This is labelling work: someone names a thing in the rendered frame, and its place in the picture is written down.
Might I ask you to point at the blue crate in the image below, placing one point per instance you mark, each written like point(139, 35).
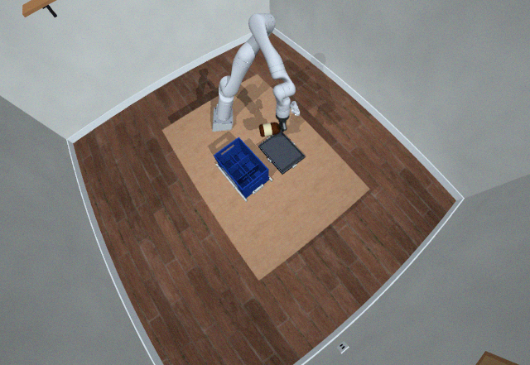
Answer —
point(248, 173)

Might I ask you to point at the brown glass bottle with cream label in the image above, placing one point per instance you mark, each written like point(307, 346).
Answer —
point(268, 129)

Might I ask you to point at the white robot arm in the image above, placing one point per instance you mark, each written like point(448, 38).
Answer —
point(229, 85)

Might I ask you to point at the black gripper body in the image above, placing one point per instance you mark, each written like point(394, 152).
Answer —
point(283, 120)

